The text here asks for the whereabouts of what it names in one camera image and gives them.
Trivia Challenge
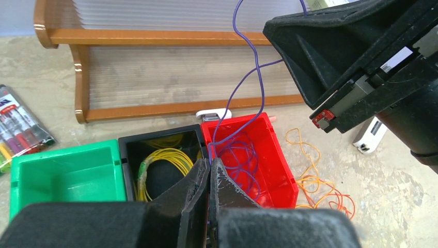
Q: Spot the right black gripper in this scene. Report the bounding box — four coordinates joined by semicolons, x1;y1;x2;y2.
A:
262;0;438;134

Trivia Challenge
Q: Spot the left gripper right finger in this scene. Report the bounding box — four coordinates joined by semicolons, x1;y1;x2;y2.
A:
209;159;361;247

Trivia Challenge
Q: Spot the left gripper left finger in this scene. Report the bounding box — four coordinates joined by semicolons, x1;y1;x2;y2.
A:
1;159;210;247

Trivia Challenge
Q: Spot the black plastic bin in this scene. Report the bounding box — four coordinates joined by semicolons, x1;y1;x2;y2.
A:
118;125;208;202

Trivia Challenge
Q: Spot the red plastic bin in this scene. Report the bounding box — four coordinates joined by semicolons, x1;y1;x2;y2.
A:
200;113;299;208

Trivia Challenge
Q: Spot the orange cable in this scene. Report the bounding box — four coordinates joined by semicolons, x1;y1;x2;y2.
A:
285;128;356;221

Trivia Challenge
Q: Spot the green plastic bin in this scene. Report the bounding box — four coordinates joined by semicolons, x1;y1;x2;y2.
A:
9;139;128;220

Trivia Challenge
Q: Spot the white red carton box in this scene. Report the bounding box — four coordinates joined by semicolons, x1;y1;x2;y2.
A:
305;0;357;11

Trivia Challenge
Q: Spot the white usb charger block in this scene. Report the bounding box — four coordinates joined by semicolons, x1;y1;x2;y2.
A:
352;117;388;154

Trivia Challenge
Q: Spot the light blue stapler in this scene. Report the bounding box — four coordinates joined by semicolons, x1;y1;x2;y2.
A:
195;108;232;122

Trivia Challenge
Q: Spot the wooden two-tier shelf rack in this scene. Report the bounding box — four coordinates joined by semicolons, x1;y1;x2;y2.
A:
34;1;305;124

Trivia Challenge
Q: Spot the pack of coloured markers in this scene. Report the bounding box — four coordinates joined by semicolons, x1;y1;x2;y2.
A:
1;84;57;174

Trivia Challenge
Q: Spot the yellow coiled cable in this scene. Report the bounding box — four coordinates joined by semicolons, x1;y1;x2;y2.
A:
135;133;202;203

